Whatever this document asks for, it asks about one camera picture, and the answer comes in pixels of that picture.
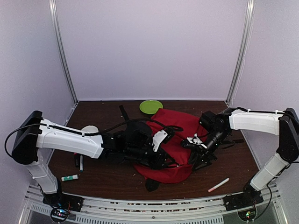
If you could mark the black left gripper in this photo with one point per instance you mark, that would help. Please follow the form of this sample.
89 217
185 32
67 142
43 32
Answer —
157 162

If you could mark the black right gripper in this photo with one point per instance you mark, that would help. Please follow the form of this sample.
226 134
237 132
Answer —
204 153

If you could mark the red backpack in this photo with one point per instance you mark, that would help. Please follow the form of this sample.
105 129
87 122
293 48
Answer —
191 126

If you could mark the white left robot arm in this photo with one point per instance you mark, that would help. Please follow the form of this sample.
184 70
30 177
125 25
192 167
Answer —
36 133

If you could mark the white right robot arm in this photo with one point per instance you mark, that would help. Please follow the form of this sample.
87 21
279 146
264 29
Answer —
277 130

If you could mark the pink white pen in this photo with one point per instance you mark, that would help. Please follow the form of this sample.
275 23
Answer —
218 185

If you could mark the green plate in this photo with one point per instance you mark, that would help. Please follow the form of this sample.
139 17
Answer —
150 106

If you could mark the white bowl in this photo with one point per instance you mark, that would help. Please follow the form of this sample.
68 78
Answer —
90 129

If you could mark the blue white pen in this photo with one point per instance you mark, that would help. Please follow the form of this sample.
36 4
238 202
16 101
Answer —
81 168

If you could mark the pink black highlighter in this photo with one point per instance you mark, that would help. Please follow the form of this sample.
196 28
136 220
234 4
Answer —
76 159

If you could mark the green white glue stick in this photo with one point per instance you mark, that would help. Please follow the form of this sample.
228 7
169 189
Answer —
69 178

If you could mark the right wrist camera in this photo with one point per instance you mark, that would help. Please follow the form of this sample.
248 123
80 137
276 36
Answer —
210 121

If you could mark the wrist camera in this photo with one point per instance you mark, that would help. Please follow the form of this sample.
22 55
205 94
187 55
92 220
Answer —
138 134
210 121

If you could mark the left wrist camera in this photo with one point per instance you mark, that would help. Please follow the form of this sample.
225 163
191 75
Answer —
138 134

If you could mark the aluminium front rail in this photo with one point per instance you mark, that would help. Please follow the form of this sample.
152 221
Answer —
205 210

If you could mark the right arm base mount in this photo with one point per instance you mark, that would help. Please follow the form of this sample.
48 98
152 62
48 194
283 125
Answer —
245 203

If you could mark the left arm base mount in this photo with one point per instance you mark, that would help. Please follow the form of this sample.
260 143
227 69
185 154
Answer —
61 207

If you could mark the right aluminium frame post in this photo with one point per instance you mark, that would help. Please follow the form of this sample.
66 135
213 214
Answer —
247 28

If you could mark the aluminium frame post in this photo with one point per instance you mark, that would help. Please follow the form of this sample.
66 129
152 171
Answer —
62 55
247 28

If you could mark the left aluminium frame post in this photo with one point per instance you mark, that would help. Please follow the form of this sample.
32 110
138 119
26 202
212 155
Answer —
62 55

